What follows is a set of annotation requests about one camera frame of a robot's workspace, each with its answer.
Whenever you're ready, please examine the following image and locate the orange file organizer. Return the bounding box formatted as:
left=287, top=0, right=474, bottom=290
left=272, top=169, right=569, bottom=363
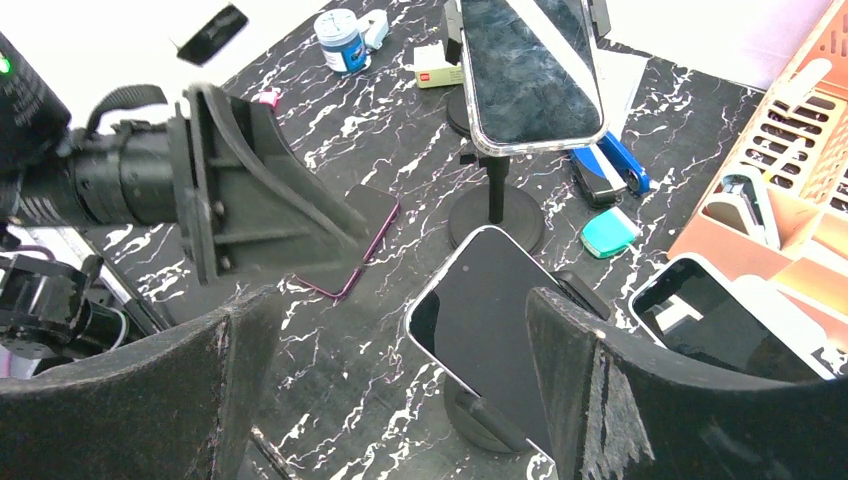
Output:
left=668, top=1, right=847, bottom=349

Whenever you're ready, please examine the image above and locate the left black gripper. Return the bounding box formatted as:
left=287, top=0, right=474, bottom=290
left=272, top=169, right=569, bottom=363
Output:
left=69, top=83, right=370, bottom=285

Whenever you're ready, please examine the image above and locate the blue white jar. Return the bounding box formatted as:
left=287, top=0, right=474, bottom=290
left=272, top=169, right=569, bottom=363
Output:
left=313, top=8, right=369, bottom=75

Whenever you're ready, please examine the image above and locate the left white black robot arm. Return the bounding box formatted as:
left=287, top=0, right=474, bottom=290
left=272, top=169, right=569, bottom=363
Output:
left=1, top=40, right=370, bottom=362

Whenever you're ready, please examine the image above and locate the white-edged phone on stand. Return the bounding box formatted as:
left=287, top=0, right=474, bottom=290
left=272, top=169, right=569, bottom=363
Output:
left=404, top=226, right=561, bottom=456

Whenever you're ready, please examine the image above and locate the white paper sheet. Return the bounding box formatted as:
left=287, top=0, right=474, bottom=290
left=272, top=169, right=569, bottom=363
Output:
left=596, top=47, right=649, bottom=141

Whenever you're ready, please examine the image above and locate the light blue phone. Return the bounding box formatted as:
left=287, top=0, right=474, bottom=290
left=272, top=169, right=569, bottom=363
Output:
left=628, top=253, right=840, bottom=383

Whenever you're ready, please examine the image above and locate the cream box with red label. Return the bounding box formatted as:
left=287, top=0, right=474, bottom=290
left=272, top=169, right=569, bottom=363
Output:
left=413, top=41, right=463, bottom=89

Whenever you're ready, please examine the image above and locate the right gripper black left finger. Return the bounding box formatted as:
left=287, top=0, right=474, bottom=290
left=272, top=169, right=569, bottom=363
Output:
left=1, top=288, right=284, bottom=479

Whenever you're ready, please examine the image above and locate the pink clip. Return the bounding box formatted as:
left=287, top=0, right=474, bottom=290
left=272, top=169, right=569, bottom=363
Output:
left=256, top=90, right=280, bottom=109

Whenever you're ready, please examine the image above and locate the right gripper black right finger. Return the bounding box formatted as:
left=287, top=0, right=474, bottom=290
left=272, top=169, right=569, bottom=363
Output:
left=526, top=288, right=847, bottom=479

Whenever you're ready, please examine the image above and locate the blue black stapler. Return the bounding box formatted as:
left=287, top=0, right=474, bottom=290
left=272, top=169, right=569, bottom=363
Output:
left=570, top=132, right=654, bottom=208

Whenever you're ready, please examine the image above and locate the teal white eraser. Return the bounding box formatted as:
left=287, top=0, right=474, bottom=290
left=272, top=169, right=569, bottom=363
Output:
left=579, top=207, right=641, bottom=259

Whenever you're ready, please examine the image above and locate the clear-case phone on stand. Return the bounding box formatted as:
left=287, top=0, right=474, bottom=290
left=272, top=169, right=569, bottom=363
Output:
left=458, top=1, right=608, bottom=157

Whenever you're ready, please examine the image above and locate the purple-edged phone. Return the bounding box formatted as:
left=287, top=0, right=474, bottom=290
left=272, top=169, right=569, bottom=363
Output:
left=295, top=185, right=400, bottom=300

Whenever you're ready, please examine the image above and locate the middle black phone stand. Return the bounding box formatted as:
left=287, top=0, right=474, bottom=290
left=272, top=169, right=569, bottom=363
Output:
left=442, top=0, right=547, bottom=256

